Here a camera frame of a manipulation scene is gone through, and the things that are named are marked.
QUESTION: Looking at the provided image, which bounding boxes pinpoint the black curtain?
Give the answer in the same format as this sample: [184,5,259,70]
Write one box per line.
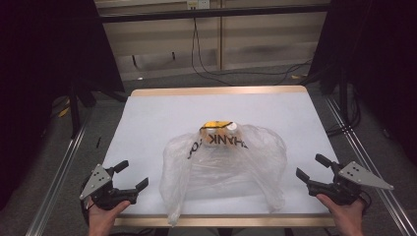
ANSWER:
[0,0,126,210]
[308,0,417,158]

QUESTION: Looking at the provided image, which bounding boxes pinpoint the black horizontal bar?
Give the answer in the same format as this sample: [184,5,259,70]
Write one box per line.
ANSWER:
[97,4,332,24]

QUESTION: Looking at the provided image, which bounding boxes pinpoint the yellow packet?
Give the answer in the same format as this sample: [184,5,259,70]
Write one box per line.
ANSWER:
[201,120,234,131]

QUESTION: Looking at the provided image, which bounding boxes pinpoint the white table board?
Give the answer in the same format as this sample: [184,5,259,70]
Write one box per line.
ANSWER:
[112,86,337,228]

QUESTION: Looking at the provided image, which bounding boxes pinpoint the black metal stand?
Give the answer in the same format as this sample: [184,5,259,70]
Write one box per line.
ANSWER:
[67,85,99,141]
[319,65,350,127]

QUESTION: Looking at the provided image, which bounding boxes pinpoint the aluminium floor rail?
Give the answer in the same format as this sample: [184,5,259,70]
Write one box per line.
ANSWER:
[24,121,91,236]
[324,96,417,236]

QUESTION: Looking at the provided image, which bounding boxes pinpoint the black hanging cable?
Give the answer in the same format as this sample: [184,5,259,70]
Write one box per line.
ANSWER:
[191,18,232,87]

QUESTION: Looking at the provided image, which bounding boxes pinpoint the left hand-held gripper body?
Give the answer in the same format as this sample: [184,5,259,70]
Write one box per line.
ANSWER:
[79,163,140,211]

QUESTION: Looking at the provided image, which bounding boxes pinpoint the white table mat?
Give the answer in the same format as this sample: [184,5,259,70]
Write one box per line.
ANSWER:
[101,91,338,216]

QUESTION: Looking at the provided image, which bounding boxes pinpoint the person's right hand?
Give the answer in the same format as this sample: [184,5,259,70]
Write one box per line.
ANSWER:
[315,193,366,236]

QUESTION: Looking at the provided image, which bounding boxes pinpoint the bundle of black floor cables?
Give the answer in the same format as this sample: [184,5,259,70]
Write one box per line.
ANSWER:
[326,88,363,138]

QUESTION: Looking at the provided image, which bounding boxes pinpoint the black floor cable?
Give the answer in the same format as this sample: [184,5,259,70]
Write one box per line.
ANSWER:
[195,18,314,87]

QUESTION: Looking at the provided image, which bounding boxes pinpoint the clear plastic bag black print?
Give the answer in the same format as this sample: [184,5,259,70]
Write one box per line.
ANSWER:
[158,122,289,227]

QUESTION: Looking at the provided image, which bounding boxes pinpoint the person's left hand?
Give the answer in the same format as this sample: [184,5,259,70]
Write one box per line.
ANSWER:
[87,199,132,236]

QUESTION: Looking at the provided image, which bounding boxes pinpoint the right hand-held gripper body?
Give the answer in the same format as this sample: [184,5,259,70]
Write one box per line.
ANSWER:
[306,160,395,207]

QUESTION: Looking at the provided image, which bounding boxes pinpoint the right hand-held gripper cable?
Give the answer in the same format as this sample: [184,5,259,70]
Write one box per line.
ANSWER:
[358,190,374,211]

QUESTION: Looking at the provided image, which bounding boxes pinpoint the wall power outlet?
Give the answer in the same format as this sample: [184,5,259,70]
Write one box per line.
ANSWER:
[186,0,210,10]

